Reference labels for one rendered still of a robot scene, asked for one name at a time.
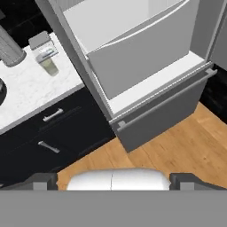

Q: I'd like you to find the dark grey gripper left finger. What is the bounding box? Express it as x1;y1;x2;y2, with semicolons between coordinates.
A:
2;172;59;192

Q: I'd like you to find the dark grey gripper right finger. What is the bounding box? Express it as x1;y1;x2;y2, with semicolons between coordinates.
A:
169;172;227;192

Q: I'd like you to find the grey fridge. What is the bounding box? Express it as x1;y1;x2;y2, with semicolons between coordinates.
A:
35;0;227;153

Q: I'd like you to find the white fridge crisper drawer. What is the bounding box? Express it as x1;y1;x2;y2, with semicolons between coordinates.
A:
63;0;200;100

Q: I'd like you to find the grey fridge door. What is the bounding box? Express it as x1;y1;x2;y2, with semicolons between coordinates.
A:
207;0;227;72

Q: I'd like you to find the grey freezer drawer front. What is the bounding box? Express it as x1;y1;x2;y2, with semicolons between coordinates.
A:
110;69;218;153

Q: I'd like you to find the white rounded object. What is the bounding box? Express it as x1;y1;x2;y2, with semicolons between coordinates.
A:
66;168;171;192

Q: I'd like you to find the dark round object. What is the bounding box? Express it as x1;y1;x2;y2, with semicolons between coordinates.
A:
0;78;8;107

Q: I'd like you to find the clear jar with grey lid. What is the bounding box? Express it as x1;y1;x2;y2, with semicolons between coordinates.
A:
27;30;60;77

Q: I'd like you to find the grey ribbed cylinder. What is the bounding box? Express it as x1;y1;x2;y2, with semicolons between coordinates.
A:
0;25;27;68

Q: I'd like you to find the silver drawer handle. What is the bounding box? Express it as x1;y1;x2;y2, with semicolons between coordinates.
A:
37;140;61;154
43;107;65;123

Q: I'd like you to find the grey freezer drawer handle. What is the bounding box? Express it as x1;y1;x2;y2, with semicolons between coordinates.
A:
116;68;218;131

